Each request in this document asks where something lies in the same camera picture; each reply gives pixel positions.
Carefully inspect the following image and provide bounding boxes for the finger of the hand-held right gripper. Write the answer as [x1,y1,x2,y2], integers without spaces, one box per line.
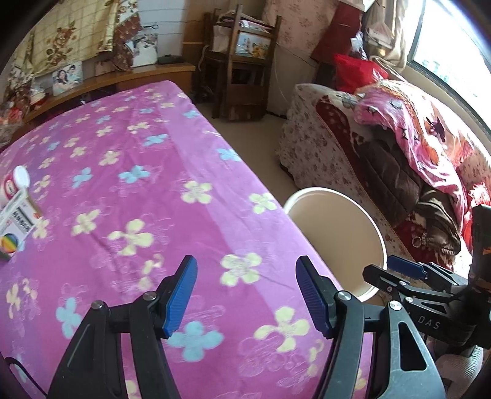
[362,265,423,299]
[387,255,469,294]

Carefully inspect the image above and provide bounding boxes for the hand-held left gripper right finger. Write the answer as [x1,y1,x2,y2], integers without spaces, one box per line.
[295,256,447,399]

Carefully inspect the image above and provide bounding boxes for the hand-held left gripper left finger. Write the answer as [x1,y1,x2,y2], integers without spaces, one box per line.
[48,255,198,399]

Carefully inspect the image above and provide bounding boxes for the white bucket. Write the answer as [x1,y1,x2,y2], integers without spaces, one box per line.
[283,187,386,302]

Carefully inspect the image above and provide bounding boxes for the person's right forearm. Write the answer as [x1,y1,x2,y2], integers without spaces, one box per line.
[431,343,488,399]

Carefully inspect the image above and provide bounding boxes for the brown jacket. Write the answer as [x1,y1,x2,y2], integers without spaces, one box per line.
[358,128,463,256]

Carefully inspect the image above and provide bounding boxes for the pink printed blanket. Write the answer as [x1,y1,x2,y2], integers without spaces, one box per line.
[353,79,491,246]

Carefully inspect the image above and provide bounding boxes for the sofa with floral cover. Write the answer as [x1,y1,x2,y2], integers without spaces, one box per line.
[276,82,491,269]

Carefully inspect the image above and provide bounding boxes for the purple flower blanket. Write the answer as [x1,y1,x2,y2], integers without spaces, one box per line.
[0,80,378,399]

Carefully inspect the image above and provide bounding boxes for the white box rainbow print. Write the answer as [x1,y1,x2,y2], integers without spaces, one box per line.
[0,191,44,262]

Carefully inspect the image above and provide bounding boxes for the small white pink bottle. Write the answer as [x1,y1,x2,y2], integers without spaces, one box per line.
[0,166,30,206]

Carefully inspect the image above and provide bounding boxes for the window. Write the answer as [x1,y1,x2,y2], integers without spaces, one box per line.
[407,0,491,135]

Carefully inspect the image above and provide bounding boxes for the wooden headboard shelf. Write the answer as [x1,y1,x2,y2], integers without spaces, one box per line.
[0,63,196,127]

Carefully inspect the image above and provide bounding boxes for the beige hanging cloth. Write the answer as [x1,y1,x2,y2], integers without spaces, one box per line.
[364,0,423,73]

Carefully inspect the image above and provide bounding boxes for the wooden rack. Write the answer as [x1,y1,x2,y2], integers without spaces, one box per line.
[201,4,282,119]

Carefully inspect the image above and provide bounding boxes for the framed photo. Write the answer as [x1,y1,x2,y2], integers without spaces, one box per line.
[52,61,84,96]

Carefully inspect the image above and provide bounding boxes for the dark red hanging cloth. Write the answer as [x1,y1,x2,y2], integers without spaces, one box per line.
[311,0,363,64]

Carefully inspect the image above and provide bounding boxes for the white printed pillow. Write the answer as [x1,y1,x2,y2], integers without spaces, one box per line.
[126,33,159,68]

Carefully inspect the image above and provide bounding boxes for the dark red patterned cloth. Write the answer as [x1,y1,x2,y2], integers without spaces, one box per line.
[113,15,142,72]

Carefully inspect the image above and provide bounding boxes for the pink floral curtain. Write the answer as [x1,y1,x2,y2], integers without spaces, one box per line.
[265,0,338,50]

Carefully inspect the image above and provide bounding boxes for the beige floral curtain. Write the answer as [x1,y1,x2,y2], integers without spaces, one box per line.
[11,0,141,77]

